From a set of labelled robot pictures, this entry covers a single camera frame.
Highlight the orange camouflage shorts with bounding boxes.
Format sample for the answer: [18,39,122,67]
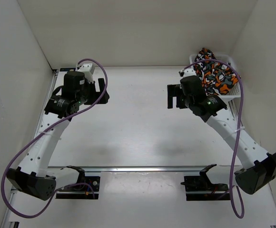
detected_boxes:
[193,47,238,95]

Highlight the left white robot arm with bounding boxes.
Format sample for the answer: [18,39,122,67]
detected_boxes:
[6,71,109,201]

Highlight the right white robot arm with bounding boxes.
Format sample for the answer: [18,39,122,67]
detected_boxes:
[167,76,276,195]

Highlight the small dark label sticker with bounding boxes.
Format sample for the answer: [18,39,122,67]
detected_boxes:
[59,67,76,72]

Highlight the white plastic basket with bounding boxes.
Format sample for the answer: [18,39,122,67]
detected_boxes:
[190,53,241,104]

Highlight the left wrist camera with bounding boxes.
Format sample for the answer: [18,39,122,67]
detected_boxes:
[77,63,95,81]

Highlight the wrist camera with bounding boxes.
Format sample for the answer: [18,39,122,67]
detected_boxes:
[178,68,196,77]
[77,63,95,81]

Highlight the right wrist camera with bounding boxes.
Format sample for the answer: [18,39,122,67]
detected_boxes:
[178,68,196,77]

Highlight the aluminium front rail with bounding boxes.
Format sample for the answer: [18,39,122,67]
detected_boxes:
[48,166,243,172]

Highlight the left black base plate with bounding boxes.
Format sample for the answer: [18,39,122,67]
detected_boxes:
[56,172,101,200]

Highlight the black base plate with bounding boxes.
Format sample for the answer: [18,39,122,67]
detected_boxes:
[180,176,230,201]
[56,172,101,200]

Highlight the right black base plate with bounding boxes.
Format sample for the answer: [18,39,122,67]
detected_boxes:
[180,176,230,201]

